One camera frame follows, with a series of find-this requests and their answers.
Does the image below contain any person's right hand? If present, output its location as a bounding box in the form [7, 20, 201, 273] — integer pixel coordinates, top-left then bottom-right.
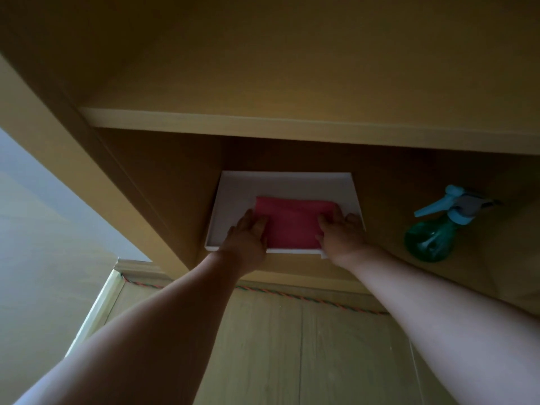
[316, 205, 368, 266]

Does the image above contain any person's left hand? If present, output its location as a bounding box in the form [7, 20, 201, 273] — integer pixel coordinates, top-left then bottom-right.
[219, 209, 270, 271]

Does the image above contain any pink cloth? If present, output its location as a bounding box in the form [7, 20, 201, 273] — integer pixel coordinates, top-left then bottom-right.
[254, 196, 341, 250]

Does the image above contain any person's right forearm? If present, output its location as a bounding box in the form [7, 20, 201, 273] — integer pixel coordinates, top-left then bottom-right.
[340, 244, 540, 405]

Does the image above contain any person's left forearm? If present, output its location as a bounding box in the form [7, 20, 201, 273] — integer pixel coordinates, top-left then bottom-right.
[14, 251, 254, 405]

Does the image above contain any white shallow tray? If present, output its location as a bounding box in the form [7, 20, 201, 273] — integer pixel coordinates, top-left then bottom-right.
[204, 171, 365, 260]

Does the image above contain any green spray bottle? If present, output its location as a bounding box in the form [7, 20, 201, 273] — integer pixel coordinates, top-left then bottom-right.
[404, 185, 500, 263]

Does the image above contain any wooden shelf cabinet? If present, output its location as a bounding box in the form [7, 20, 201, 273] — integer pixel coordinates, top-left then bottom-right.
[0, 0, 540, 319]

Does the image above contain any red green twisted cord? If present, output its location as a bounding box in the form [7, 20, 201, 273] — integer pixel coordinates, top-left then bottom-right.
[121, 272, 390, 315]

